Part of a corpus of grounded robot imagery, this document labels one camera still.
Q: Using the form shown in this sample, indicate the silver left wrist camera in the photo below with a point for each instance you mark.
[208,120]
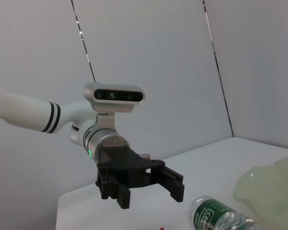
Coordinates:
[117,95]

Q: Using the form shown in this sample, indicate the clear green-label water bottle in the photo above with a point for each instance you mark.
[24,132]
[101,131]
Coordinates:
[213,213]

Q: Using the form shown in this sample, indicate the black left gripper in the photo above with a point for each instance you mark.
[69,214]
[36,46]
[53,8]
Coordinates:
[120,163]

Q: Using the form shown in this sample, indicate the wavy clear glass fruit plate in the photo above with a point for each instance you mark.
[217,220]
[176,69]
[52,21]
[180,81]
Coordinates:
[268,187]

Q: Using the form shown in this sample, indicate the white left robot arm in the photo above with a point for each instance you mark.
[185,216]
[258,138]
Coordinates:
[26,107]

